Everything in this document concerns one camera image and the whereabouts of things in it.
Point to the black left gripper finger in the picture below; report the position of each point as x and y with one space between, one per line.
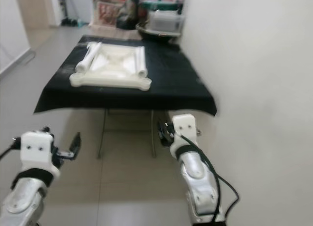
76 144

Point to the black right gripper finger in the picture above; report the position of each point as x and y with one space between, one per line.
162 128

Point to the white plastic table top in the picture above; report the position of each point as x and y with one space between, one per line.
115 69

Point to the metal folding table leg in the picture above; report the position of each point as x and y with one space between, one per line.
104 133
152 133

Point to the black tablecloth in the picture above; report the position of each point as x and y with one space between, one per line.
176 89

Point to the black wok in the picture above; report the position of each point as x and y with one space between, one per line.
156 35

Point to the clear plastic storage box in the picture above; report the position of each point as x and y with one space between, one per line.
165 21

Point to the beige cloth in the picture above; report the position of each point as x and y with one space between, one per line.
110 33

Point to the green round pot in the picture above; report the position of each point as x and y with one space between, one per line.
159 6

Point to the orange lid storage box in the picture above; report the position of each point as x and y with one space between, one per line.
107 13

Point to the white appliance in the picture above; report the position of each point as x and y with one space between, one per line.
78 5

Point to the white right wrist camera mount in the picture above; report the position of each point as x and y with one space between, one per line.
183 128

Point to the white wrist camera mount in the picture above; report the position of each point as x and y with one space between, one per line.
38 150
183 128

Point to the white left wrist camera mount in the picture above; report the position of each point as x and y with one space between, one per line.
38 150

